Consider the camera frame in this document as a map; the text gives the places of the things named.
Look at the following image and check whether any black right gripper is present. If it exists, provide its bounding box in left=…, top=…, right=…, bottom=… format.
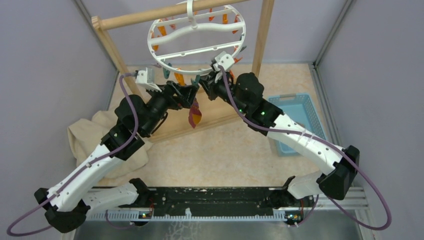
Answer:
left=196, top=68, right=249, bottom=115

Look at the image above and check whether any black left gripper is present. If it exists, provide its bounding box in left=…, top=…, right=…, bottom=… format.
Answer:
left=142, top=79, right=199, bottom=136

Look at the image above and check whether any wooden hanger stand frame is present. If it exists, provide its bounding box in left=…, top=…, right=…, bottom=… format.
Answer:
left=91, top=0, right=274, bottom=143

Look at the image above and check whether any teal clothes clip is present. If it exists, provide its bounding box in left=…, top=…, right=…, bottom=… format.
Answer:
left=190, top=75, right=201, bottom=86

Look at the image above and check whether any orange front clothes clip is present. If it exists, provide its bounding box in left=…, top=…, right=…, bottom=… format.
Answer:
left=174, top=72, right=186, bottom=86

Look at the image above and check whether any orange clothes clip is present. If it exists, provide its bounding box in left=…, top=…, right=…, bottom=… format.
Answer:
left=174, top=72, right=186, bottom=86
left=150, top=26, right=167, bottom=39
left=233, top=45, right=247, bottom=64

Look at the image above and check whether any purple red striped sock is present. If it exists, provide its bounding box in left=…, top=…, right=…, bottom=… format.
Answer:
left=188, top=98, right=202, bottom=129

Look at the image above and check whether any white round clip hanger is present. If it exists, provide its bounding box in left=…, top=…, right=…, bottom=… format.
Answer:
left=147, top=0, right=247, bottom=76

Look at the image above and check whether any light blue plastic basket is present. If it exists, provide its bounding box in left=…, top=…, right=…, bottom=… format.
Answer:
left=267, top=93, right=327, bottom=140

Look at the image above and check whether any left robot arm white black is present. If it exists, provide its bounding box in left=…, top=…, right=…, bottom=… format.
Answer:
left=34, top=81, right=199, bottom=233

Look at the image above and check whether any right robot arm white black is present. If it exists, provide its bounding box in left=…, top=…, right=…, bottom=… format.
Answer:
left=199, top=72, right=360, bottom=206

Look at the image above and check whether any orange right clothes clip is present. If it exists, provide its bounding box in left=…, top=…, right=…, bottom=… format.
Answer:
left=233, top=45, right=247, bottom=64

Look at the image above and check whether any orange left clothes clip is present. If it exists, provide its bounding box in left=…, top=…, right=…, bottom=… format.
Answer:
left=150, top=26, right=167, bottom=39

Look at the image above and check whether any beige crumpled cloth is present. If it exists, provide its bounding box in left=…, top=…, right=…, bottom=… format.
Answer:
left=67, top=110, right=153, bottom=179

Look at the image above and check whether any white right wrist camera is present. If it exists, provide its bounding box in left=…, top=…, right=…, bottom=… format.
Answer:
left=211, top=51, right=236, bottom=72

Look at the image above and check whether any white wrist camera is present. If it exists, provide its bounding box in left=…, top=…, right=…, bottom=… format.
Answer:
left=211, top=51, right=236, bottom=72
left=135, top=67, right=162, bottom=92

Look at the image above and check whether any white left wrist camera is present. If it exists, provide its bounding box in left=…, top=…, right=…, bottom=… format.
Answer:
left=135, top=67, right=162, bottom=92

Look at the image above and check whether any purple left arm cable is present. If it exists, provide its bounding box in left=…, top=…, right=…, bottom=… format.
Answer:
left=6, top=72, right=140, bottom=237

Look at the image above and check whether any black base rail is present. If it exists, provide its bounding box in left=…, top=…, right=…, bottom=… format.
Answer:
left=79, top=186, right=369, bottom=223

